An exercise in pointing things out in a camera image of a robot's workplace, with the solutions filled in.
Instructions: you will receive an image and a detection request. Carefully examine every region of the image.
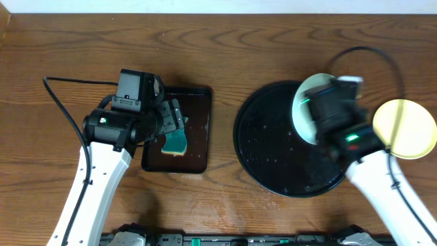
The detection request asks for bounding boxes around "green and yellow sponge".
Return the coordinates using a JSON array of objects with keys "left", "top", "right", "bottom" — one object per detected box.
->
[{"left": 161, "top": 128, "right": 188, "bottom": 156}]

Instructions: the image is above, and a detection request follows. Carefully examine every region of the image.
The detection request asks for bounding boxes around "green plate with red smear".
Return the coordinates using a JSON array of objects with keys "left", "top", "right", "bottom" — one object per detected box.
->
[{"left": 291, "top": 73, "right": 334, "bottom": 145}]

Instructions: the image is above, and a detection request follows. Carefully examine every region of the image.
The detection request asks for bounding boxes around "yellow plate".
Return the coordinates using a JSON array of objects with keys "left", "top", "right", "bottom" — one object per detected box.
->
[{"left": 372, "top": 99, "right": 436, "bottom": 159}]

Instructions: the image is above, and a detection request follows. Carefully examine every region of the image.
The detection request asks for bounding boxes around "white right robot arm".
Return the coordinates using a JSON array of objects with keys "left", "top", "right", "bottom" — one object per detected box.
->
[{"left": 294, "top": 78, "right": 436, "bottom": 245}]

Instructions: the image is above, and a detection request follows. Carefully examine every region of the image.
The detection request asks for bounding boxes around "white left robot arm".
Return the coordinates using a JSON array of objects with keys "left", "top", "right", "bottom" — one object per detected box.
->
[{"left": 48, "top": 95, "right": 185, "bottom": 245}]

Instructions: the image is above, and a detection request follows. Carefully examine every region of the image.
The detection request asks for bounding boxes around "black rectangular water tray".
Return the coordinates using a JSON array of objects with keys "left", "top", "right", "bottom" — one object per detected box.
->
[{"left": 141, "top": 87, "right": 212, "bottom": 174}]

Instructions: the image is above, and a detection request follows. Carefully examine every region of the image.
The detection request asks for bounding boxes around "round black tray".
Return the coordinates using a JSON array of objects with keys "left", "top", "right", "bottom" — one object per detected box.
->
[{"left": 233, "top": 81, "right": 345, "bottom": 197}]

